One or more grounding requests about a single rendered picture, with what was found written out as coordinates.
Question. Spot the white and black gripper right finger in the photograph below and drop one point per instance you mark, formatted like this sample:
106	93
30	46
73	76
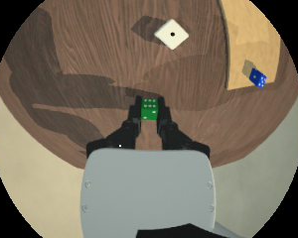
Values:
175	139

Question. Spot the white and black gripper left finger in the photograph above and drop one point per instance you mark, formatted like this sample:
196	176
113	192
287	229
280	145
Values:
123	137

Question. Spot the green die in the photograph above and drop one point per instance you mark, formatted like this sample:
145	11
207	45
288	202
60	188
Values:
149	109

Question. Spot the white die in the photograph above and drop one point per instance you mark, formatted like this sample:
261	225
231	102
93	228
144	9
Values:
171	34

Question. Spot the tan mat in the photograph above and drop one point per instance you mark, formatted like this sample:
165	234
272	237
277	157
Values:
252	42

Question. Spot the blue die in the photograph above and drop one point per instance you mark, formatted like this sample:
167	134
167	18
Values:
257	78

